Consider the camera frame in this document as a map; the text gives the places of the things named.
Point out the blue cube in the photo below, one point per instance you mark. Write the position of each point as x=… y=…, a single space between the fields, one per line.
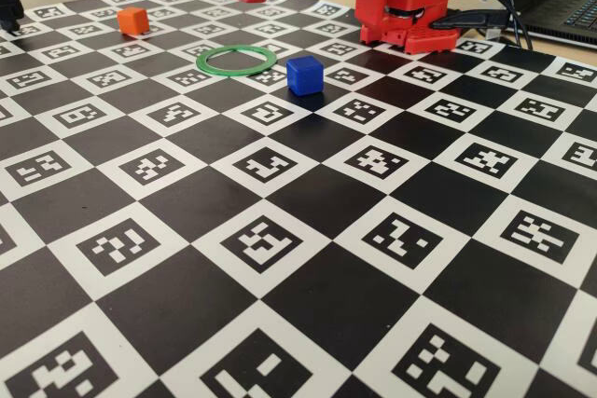
x=303 y=76

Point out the black flat power connector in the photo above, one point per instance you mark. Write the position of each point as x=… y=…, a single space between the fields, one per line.
x=471 y=20

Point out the black white marker mat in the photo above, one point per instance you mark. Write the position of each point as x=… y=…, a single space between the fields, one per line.
x=298 y=277

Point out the red robot arm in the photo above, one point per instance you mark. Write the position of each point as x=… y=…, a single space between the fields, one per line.
x=406 y=2

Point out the orange cube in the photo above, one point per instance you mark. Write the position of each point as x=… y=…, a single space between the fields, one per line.
x=133 y=20

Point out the black camera stand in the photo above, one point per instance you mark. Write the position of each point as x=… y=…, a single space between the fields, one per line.
x=9 y=2

